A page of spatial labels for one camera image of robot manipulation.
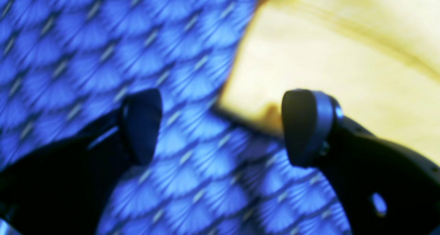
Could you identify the yellow T-shirt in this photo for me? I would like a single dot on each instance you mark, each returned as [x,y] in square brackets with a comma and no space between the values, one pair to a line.
[378,58]

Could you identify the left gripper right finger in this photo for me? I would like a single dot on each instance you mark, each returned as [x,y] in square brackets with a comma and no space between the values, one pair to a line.
[384,188]

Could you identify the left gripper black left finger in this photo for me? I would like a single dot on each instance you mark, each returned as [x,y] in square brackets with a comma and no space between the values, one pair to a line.
[62,188]

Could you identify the blue fan-pattern tablecloth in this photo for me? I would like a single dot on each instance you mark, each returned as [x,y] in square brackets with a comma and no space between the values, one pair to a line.
[67,62]

